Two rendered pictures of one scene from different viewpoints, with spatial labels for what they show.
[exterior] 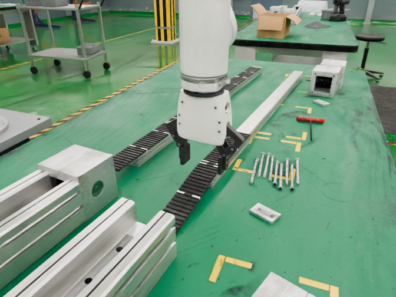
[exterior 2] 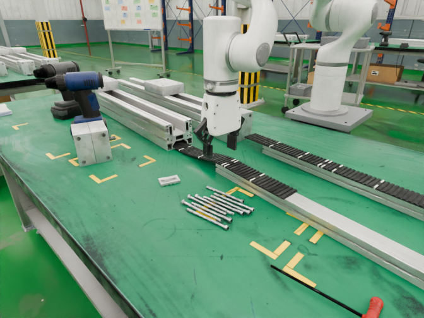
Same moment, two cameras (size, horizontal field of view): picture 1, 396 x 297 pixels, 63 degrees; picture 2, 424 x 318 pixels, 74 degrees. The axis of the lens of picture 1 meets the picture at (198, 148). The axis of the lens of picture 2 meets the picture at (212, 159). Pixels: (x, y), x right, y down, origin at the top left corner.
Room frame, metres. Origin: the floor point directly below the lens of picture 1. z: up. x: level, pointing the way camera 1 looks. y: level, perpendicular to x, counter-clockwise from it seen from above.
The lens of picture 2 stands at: (0.82, -0.65, 1.15)
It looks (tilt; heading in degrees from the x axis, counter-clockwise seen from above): 26 degrees down; 113
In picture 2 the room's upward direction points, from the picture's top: straight up
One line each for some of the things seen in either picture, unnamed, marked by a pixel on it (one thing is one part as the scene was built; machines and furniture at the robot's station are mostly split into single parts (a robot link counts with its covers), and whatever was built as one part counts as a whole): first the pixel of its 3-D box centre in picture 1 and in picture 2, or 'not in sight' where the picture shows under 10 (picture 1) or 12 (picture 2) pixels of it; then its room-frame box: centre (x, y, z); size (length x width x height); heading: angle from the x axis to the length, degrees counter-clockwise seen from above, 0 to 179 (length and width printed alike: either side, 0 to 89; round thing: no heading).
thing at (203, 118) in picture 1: (203, 112); (221, 109); (0.57, -0.01, 0.95); 0.10 x 0.07 x 0.11; 63
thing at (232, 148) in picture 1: (228, 158); (204, 146); (0.55, -0.06, 0.86); 0.03 x 0.03 x 0.07; 63
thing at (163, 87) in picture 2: not in sight; (163, 89); (0.13, 0.43, 0.87); 0.16 x 0.11 x 0.07; 153
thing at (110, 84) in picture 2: not in sight; (100, 86); (-0.18, 0.37, 0.87); 0.16 x 0.11 x 0.07; 153
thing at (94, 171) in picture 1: (75, 178); (235, 123); (0.53, 0.24, 0.83); 0.12 x 0.09 x 0.10; 63
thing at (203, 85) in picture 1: (204, 80); (220, 84); (0.57, -0.01, 1.01); 0.09 x 0.08 x 0.03; 63
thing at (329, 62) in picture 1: (328, 73); not in sight; (1.32, -0.54, 0.83); 0.11 x 0.10 x 0.10; 64
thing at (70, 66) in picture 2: not in sight; (58, 91); (-0.20, 0.16, 0.89); 0.20 x 0.08 x 0.22; 81
